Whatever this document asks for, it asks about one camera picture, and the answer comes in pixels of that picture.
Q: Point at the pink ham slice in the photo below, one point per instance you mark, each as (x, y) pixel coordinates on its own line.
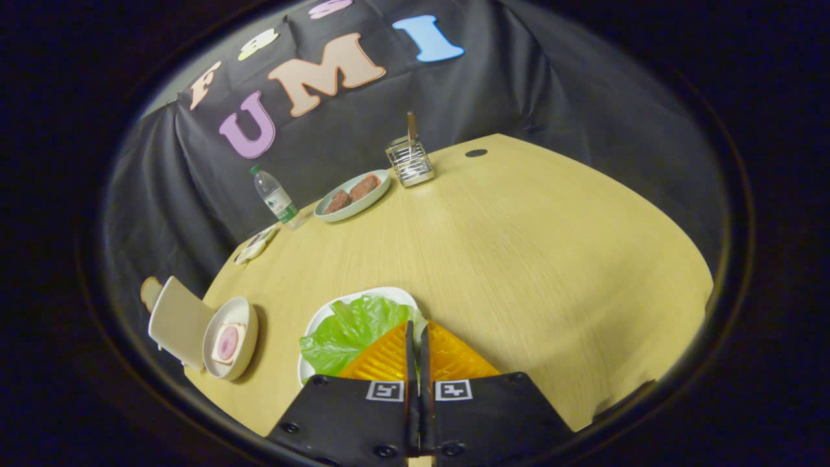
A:
(227, 343)

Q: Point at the white plate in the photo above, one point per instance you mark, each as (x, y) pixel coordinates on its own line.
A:
(324, 318)

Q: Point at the green lettuce leaf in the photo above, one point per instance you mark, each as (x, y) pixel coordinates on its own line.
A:
(350, 331)

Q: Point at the cream bowl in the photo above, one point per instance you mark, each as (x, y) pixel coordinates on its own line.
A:
(241, 314)

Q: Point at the black backdrop cloth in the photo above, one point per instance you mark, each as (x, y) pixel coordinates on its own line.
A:
(363, 130)

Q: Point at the pale green plate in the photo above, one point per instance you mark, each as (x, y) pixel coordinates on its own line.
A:
(353, 202)

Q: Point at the toast slice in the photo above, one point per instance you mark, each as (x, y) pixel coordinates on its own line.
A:
(150, 292)

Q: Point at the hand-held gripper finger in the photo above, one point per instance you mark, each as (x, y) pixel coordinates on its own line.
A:
(424, 353)
(409, 353)

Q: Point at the brown meat patty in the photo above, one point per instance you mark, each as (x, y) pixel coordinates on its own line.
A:
(338, 202)
(364, 187)

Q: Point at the small patterned dish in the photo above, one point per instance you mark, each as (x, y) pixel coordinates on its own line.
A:
(256, 244)

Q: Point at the clear plastic water bottle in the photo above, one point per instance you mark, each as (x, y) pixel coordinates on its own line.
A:
(277, 200)

